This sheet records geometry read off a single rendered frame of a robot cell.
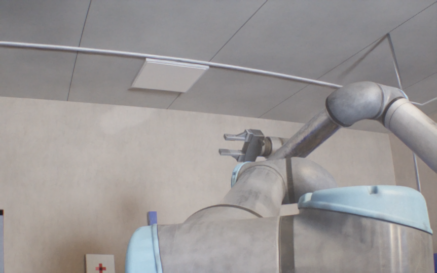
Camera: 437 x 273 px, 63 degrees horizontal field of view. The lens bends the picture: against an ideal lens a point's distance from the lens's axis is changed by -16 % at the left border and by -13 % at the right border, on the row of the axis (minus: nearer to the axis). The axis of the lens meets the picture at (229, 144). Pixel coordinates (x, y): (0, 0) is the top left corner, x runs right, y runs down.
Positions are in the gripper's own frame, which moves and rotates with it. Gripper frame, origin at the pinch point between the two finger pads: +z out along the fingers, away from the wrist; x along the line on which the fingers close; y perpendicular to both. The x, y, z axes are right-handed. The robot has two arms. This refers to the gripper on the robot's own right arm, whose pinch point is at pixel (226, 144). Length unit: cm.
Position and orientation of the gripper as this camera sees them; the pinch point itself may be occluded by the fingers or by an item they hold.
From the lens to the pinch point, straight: 158.2
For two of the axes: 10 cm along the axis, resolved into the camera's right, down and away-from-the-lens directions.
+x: -2.8, 8.3, 4.7
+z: -9.0, -0.6, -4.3
